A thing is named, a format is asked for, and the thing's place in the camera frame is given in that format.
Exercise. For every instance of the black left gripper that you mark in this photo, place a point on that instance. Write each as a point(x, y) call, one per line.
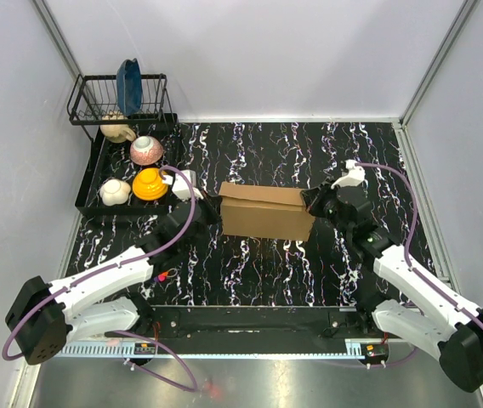
point(212, 205)

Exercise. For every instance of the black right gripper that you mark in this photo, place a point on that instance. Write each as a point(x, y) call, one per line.
point(313, 198)

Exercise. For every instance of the brown cardboard box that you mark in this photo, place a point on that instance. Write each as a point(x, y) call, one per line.
point(264, 212)

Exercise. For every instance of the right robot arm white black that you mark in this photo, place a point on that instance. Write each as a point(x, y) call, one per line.
point(446, 326)

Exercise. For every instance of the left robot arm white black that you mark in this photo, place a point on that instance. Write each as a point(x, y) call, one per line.
point(45, 316)

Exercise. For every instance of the orange ribbed bowl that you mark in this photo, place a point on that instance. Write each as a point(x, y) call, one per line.
point(148, 185)

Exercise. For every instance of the rainbow flower toy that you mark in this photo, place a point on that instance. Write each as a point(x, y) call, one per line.
point(170, 274)

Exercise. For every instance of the black tray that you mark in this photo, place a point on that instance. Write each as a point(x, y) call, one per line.
point(113, 161)

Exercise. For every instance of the pink patterned bowl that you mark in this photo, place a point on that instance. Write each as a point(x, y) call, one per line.
point(146, 150)

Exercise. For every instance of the beige mug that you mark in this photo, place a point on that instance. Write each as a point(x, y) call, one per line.
point(117, 133)

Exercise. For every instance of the blue plate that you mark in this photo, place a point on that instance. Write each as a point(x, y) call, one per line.
point(129, 87)

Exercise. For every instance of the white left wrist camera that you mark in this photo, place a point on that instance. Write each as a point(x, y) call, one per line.
point(180, 188)

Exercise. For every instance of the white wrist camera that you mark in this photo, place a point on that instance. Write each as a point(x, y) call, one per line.
point(355, 175)
point(180, 188)

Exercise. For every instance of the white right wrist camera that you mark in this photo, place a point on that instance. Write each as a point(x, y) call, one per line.
point(355, 175)

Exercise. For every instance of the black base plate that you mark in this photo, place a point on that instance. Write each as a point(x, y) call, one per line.
point(264, 330)

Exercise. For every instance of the black wire dish rack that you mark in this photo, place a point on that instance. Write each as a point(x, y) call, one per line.
point(94, 100)

